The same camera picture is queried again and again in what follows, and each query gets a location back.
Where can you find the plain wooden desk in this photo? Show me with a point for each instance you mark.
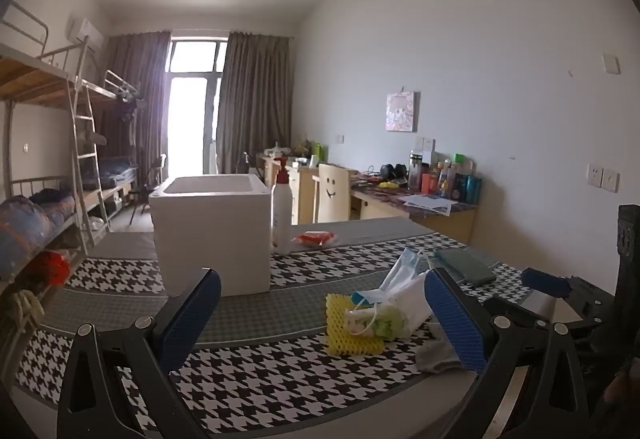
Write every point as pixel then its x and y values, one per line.
pixel 295 189

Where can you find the red white snack packet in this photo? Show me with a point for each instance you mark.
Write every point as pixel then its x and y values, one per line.
pixel 315 237

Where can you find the yellow item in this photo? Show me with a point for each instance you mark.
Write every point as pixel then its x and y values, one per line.
pixel 389 185

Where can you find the white boxes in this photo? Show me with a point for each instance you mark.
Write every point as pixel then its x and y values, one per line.
pixel 426 149

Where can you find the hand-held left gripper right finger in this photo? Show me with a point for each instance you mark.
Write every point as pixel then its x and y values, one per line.
pixel 455 319

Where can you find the dark green towel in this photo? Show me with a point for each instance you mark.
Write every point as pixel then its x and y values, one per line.
pixel 467 264

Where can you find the green tissue pack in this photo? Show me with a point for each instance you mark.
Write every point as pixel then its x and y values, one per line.
pixel 390 319

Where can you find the metal bunk bed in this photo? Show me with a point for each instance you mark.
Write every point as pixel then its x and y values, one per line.
pixel 115 94
pixel 30 79

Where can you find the white air conditioner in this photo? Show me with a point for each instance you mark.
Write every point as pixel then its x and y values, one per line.
pixel 85 34

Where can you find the blue face mask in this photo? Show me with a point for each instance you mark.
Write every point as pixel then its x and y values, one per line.
pixel 405 269

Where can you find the wooden chair smiley face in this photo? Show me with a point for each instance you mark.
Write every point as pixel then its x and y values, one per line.
pixel 332 191

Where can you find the houndstooth blanket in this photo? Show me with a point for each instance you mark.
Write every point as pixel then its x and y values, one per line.
pixel 260 369

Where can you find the green paper bag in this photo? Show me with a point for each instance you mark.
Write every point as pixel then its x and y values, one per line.
pixel 319 151

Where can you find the white foam box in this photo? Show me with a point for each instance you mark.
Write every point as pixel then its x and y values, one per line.
pixel 215 239

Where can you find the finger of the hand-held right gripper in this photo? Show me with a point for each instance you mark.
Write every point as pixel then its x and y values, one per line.
pixel 545 281
pixel 520 309

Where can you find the black folding chair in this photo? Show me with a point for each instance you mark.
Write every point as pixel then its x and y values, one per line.
pixel 150 179

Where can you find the clear thermos bottle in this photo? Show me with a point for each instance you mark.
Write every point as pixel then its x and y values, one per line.
pixel 416 174

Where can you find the glass balcony door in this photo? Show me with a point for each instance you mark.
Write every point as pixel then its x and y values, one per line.
pixel 192 109

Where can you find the metal bunk ladder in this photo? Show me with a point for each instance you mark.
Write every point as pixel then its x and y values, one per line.
pixel 85 159

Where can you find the red bag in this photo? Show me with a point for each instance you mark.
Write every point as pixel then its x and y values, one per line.
pixel 50 269

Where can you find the dark blue bedding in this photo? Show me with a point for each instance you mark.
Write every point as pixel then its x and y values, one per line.
pixel 117 171

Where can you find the brown curtain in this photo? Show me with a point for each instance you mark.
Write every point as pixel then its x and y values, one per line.
pixel 255 99
pixel 130 94

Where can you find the wooden desk patterned cover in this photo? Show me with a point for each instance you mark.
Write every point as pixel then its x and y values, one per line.
pixel 425 219

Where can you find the black headphones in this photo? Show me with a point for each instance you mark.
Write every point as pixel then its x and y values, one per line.
pixel 392 170

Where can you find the white pump bottle red cap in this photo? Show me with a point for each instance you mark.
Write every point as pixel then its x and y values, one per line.
pixel 281 214

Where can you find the yellow foam net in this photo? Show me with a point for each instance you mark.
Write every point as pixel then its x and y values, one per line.
pixel 340 334

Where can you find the white cloth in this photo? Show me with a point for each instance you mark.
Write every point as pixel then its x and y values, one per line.
pixel 412 304

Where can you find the printed papers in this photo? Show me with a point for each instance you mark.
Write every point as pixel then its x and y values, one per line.
pixel 430 204

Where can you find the blue orange quilt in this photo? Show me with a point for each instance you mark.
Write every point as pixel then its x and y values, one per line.
pixel 25 229

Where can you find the hanging dark clothes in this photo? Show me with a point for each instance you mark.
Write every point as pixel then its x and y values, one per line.
pixel 127 106

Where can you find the grey sock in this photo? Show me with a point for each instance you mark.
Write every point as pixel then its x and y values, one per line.
pixel 435 354

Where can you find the white wall socket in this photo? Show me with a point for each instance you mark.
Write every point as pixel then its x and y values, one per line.
pixel 611 180
pixel 595 175

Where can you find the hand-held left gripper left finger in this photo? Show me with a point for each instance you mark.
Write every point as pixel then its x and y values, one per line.
pixel 195 314

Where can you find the row of toiletry bottles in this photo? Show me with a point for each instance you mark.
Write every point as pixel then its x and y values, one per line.
pixel 455 184

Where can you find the cartoon wall picture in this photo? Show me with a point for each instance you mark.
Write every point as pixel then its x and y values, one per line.
pixel 401 111

